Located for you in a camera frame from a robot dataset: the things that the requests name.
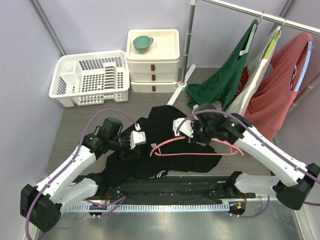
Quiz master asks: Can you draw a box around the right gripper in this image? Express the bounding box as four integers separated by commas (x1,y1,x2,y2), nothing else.
185,120,216,144

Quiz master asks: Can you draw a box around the pink hanger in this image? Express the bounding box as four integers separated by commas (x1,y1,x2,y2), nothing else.
149,136,244,157

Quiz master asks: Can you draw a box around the black t shirt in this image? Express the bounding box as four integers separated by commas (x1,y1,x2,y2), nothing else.
99,105,222,183

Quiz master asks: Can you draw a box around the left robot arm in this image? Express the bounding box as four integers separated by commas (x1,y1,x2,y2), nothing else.
20,117,147,233

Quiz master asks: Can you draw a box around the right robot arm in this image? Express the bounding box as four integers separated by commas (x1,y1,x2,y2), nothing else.
176,103,320,210

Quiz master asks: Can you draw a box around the green t shirt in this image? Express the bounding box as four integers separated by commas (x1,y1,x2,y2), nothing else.
186,19,258,110

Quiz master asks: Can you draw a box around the salmon pink t shirt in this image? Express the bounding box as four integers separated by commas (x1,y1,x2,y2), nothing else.
244,32,313,141

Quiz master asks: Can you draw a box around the white t shirt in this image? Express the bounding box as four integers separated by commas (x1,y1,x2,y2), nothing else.
191,26,282,118

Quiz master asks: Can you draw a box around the lime green hanger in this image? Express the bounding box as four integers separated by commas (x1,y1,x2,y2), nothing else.
263,24,283,59

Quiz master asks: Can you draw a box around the light blue hanger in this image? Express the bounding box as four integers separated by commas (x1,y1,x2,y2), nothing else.
290,40,314,92

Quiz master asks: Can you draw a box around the white plastic basket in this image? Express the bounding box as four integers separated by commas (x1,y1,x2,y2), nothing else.
48,50,130,108

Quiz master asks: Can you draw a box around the white drawer unit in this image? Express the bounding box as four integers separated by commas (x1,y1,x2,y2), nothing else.
126,29,180,93

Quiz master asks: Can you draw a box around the green cup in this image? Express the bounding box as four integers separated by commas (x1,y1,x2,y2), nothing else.
132,35,154,54

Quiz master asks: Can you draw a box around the metal clothes rack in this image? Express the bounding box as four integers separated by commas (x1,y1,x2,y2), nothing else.
167,0,320,106

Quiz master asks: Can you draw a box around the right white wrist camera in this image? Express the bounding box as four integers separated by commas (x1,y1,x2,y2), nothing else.
172,118,194,138

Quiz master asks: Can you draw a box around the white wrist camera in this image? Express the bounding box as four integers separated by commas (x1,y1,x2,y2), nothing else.
172,118,194,138
129,124,147,150

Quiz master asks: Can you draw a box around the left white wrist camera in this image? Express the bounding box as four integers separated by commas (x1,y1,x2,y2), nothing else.
129,124,147,150

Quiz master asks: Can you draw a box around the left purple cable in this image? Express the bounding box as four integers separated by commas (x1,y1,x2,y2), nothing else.
24,108,141,240

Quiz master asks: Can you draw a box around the purple cable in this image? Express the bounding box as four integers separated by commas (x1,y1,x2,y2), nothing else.
176,109,320,220
24,108,141,240

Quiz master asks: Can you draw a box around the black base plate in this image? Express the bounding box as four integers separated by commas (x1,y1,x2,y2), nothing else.
86,174,256,206

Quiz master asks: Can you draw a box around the white cable duct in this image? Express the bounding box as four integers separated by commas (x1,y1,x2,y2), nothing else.
67,201,230,213

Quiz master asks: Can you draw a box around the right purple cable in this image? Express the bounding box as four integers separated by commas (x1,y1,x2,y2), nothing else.
176,109,320,220

